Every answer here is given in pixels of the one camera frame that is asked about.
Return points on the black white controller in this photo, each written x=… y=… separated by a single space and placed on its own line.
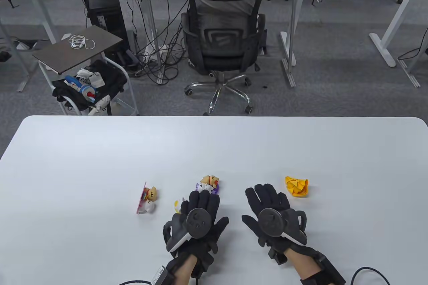
x=197 y=223
x=271 y=221

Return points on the person's right hand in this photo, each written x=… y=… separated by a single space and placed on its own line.
x=267 y=198

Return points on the purple base bear ornament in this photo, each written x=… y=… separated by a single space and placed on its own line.
x=208 y=183

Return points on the person's right forearm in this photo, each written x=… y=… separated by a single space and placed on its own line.
x=301 y=261

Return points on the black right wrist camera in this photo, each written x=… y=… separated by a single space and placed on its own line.
x=329 y=268

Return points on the side cart with grey top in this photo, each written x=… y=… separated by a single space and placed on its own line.
x=77 y=47

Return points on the yellow cleaning cloth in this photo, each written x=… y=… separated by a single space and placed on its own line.
x=297 y=186

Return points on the white power strip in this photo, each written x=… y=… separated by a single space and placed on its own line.
x=160 y=51

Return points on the black computer tower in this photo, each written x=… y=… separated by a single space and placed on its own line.
x=107 y=14

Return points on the white earphones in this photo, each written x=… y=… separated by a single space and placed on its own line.
x=74 y=43

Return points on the yellow green base bear ornament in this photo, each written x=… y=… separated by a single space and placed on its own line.
x=179 y=205

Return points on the person's left forearm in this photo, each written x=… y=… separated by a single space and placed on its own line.
x=185 y=271

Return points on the black mesh office chair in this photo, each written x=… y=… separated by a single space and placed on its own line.
x=220 y=61

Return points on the pink base bear ornament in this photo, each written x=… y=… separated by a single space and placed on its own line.
x=147 y=201

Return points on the person's left hand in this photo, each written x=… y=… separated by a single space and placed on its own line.
x=204 y=199

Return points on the black bag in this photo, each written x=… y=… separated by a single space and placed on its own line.
x=110 y=78

